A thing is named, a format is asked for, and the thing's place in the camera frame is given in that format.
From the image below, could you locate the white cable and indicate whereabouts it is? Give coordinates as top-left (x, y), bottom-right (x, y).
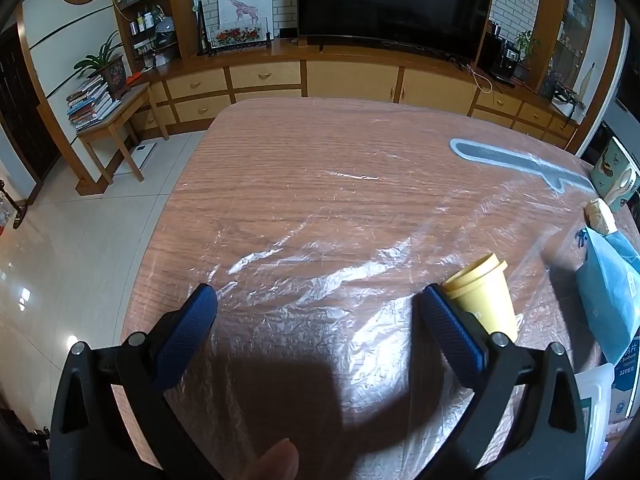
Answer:
top-left (467, 62), bottom-right (503, 93)

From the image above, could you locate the giraffe picture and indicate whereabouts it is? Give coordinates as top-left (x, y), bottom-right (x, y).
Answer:
top-left (217, 0), bottom-right (275, 28)

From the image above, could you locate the person's left hand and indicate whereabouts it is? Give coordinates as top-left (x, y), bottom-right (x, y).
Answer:
top-left (235, 437), bottom-right (301, 480)

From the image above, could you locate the framed red flower embroidery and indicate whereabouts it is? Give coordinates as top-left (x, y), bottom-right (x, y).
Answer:
top-left (207, 22), bottom-right (271, 53)

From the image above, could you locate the small wrapped bread snack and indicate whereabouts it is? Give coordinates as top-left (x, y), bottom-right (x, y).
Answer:
top-left (585, 198), bottom-right (617, 236)

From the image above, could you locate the wooden wall cabinet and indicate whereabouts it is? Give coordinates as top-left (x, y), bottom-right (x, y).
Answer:
top-left (112, 0), bottom-right (588, 150)

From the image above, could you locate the potted plant in dark pot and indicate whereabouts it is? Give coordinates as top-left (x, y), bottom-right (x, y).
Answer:
top-left (74, 30), bottom-right (132, 98)

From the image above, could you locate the black flat television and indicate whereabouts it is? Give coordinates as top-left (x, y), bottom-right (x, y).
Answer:
top-left (296, 0), bottom-right (496, 61)

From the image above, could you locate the teal patterned box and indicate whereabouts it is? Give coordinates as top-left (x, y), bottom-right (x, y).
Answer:
top-left (590, 137), bottom-right (640, 211)

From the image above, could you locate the black coffee machine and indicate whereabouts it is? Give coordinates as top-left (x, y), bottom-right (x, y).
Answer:
top-left (487, 20), bottom-right (523, 86)

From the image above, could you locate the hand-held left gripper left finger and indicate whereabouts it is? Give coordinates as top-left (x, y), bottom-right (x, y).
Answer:
top-left (49, 283), bottom-right (221, 480)

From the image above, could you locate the wooden side table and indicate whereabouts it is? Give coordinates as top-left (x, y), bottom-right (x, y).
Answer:
top-left (75, 82), bottom-right (171, 183)

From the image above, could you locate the yellow plastic cup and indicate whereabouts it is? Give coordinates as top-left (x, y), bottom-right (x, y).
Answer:
top-left (442, 254), bottom-right (519, 345)

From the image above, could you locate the white floor scale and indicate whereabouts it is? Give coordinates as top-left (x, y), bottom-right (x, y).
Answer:
top-left (114, 142), bottom-right (158, 176)

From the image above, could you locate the dark wooden door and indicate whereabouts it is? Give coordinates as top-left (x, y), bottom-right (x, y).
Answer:
top-left (0, 25), bottom-right (63, 191)

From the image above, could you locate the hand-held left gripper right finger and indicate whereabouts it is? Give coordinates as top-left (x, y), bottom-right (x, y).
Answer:
top-left (421, 283), bottom-right (588, 480)

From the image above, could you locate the stack of books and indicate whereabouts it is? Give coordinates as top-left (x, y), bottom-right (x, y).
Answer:
top-left (66, 76), bottom-right (122, 133)

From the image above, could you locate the blue plastic bag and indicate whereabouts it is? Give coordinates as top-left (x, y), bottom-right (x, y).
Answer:
top-left (575, 227), bottom-right (640, 366)

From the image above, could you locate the small green potted plant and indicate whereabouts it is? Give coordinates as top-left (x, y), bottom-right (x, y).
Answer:
top-left (512, 30), bottom-right (542, 81)

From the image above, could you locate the white medicine box with barcode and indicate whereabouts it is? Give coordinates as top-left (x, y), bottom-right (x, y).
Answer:
top-left (611, 327), bottom-right (640, 418)

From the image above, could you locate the dark helmet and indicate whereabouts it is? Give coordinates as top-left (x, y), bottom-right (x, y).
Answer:
top-left (154, 19), bottom-right (178, 51)

